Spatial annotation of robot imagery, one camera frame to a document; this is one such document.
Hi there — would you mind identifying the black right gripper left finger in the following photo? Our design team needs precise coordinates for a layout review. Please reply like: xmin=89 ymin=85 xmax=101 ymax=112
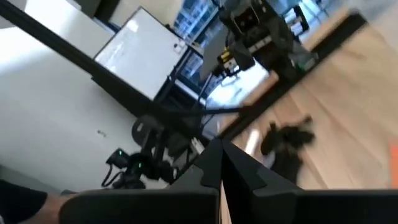
xmin=58 ymin=139 xmax=223 ymax=224

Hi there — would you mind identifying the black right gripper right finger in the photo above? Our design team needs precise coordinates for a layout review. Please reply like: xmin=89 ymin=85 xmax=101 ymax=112
xmin=222 ymin=139 xmax=398 ymax=224

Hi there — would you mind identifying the person's forearm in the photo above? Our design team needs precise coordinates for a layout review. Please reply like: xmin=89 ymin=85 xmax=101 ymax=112
xmin=0 ymin=179 xmax=79 ymax=224

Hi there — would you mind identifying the black device with green lights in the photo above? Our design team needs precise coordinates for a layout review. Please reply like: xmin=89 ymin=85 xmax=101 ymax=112
xmin=101 ymin=148 xmax=178 ymax=190

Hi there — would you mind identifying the whiteboard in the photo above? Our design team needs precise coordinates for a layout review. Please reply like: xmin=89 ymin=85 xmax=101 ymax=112
xmin=94 ymin=6 xmax=190 ymax=101

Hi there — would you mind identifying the black aluminium frame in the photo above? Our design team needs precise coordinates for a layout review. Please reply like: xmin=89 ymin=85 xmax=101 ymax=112
xmin=0 ymin=0 xmax=369 ymax=144

